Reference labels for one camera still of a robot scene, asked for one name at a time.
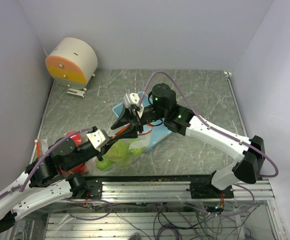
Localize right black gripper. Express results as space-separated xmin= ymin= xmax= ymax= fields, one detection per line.
xmin=111 ymin=103 xmax=167 ymax=140

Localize small green fruit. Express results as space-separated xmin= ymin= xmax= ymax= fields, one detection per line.
xmin=96 ymin=160 xmax=114 ymax=172

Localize white round drawer box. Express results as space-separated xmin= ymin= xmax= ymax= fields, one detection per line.
xmin=45 ymin=37 xmax=98 ymax=90

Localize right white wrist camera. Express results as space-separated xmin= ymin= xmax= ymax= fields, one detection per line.
xmin=123 ymin=93 xmax=144 ymax=118

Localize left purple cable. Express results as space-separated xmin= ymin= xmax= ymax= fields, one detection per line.
xmin=0 ymin=126 xmax=93 ymax=211

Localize green cabbage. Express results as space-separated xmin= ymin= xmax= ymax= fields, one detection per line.
xmin=128 ymin=140 xmax=148 ymax=156
xmin=103 ymin=140 xmax=129 ymax=163

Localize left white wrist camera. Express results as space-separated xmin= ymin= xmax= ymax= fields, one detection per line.
xmin=86 ymin=129 xmax=110 ymax=151

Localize aluminium rail frame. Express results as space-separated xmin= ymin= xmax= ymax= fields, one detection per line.
xmin=9 ymin=174 xmax=280 ymax=240

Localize dark red apple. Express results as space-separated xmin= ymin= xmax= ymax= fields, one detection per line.
xmin=65 ymin=131 xmax=83 ymax=146

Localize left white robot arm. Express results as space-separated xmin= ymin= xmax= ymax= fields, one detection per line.
xmin=0 ymin=126 xmax=138 ymax=233

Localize red orange bell pepper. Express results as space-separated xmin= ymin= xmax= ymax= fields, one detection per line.
xmin=70 ymin=163 xmax=86 ymax=173

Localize loose cables below table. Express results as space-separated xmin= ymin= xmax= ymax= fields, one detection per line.
xmin=67 ymin=192 xmax=258 ymax=240

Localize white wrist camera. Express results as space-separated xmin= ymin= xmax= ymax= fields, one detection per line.
xmin=123 ymin=93 xmax=144 ymax=118
xmin=86 ymin=129 xmax=110 ymax=151

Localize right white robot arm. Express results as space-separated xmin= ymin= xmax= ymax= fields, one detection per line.
xmin=111 ymin=83 xmax=264 ymax=198

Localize light blue plastic basket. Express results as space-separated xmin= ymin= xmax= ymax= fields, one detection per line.
xmin=112 ymin=90 xmax=172 ymax=154

